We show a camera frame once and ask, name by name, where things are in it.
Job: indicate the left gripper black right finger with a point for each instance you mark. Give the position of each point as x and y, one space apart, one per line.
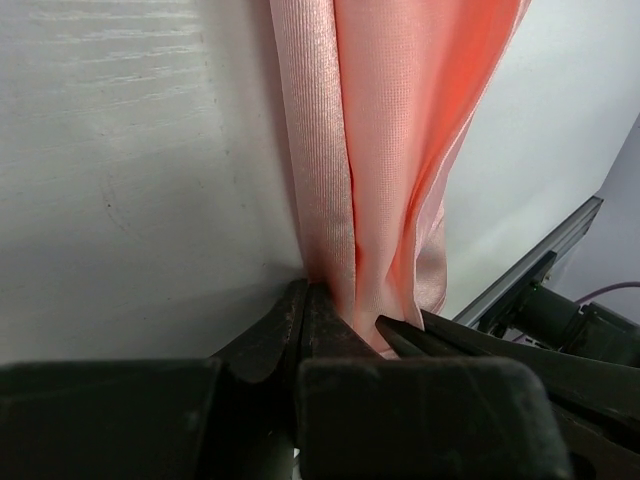
324 334

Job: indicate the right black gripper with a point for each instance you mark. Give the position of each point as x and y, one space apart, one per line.
586 330

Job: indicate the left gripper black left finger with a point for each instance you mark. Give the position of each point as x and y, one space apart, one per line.
270 347

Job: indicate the pink cloth napkin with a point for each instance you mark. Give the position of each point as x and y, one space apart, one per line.
378 98

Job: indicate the aluminium rail frame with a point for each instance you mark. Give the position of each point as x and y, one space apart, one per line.
538 261

